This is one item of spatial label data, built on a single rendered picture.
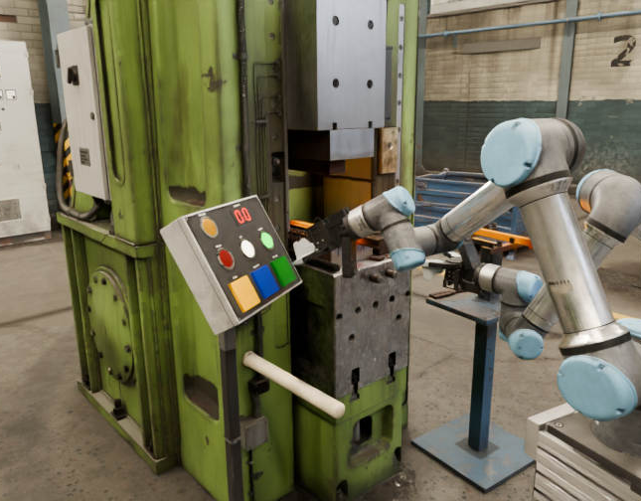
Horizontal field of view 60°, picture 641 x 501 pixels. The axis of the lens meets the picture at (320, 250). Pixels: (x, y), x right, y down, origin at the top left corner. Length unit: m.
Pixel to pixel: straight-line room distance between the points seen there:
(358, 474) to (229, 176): 1.20
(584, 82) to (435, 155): 2.91
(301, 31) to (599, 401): 1.29
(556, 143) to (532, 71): 8.92
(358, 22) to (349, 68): 0.14
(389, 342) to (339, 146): 0.74
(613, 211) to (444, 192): 4.44
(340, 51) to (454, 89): 8.93
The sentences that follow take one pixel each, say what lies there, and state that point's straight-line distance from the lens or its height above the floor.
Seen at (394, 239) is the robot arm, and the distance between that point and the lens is 1.31.
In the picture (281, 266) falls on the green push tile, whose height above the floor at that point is 1.02.
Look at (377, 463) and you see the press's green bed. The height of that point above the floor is 0.11.
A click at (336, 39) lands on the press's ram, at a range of 1.80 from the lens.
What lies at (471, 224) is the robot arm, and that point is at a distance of 1.32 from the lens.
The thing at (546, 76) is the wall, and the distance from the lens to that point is 9.87.
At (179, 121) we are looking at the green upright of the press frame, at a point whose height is 1.39.
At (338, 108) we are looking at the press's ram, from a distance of 1.79.
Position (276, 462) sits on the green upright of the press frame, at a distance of 2.19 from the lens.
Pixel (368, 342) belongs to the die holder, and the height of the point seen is 0.63.
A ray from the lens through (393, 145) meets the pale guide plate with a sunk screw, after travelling 2.16.
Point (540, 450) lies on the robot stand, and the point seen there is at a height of 0.71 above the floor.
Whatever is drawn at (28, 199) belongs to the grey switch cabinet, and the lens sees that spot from 6.82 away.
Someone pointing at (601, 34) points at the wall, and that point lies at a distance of 9.61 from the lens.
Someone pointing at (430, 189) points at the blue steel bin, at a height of 0.58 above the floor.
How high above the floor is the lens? 1.44
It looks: 15 degrees down
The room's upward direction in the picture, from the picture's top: 1 degrees counter-clockwise
